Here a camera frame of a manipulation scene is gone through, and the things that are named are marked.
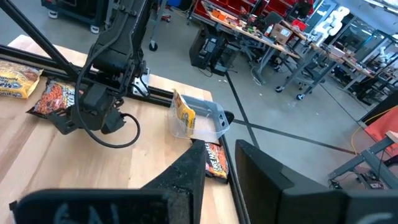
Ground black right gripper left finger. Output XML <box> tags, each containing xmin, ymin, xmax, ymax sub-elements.
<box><xmin>9</xmin><ymin>139</ymin><xmax>206</xmax><ymax>224</ymax></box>

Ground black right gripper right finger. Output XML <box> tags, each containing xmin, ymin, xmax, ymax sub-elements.
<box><xmin>235</xmin><ymin>139</ymin><xmax>398</xmax><ymax>224</ymax></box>

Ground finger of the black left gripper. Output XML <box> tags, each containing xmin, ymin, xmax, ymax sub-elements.
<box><xmin>53</xmin><ymin>121</ymin><xmax>78</xmax><ymax>135</ymax></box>
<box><xmin>47</xmin><ymin>109</ymin><xmax>77</xmax><ymax>124</ymax></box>

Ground black fire noodle pack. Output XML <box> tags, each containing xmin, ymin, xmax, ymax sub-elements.
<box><xmin>27</xmin><ymin>77</ymin><xmax>84</xmax><ymax>118</ymax></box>
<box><xmin>204</xmin><ymin>142</ymin><xmax>230</xmax><ymax>184</ymax></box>

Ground yellow creamy chicken ramen pack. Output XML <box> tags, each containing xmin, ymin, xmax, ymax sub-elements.
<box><xmin>172</xmin><ymin>89</ymin><xmax>197</xmax><ymax>138</ymax></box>
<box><xmin>0</xmin><ymin>60</ymin><xmax>44</xmax><ymax>100</ymax></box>

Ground clear plastic bin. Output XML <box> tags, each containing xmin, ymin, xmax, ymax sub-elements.
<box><xmin>169</xmin><ymin>93</ymin><xmax>231</xmax><ymax>144</ymax></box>

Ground grey pole with caster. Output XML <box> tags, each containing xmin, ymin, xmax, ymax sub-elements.
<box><xmin>148</xmin><ymin>0</ymin><xmax>170</xmax><ymax>53</ymax></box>

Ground black rolling cart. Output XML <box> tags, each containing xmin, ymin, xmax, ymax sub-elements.
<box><xmin>40</xmin><ymin>0</ymin><xmax>109</xmax><ymax>34</ymax></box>

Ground black computer tower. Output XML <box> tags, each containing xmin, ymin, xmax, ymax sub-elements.
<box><xmin>188</xmin><ymin>26</ymin><xmax>242</xmax><ymax>77</ymax></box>

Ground red partition screen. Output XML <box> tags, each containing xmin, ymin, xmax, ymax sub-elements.
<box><xmin>363</xmin><ymin>105</ymin><xmax>398</xmax><ymax>156</ymax></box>

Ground brown cardboard box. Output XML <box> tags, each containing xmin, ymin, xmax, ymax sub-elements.
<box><xmin>269</xmin><ymin>23</ymin><xmax>294</xmax><ymax>45</ymax></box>

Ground long wooden workbench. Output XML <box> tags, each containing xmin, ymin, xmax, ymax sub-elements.
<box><xmin>201</xmin><ymin>0</ymin><xmax>377</xmax><ymax>100</ymax></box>

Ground red storage bins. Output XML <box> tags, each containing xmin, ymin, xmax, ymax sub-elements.
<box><xmin>194</xmin><ymin>0</ymin><xmax>315</xmax><ymax>19</ymax></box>

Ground black aluminium table frame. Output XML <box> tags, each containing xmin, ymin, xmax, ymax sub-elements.
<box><xmin>0</xmin><ymin>0</ymin><xmax>251</xmax><ymax>224</ymax></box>

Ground thin yellow floor cable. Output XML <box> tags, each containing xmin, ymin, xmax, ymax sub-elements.
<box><xmin>350</xmin><ymin>108</ymin><xmax>398</xmax><ymax>156</ymax></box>

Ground grey steel table frame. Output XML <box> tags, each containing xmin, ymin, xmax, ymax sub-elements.
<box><xmin>328</xmin><ymin>130</ymin><xmax>398</xmax><ymax>191</ymax></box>

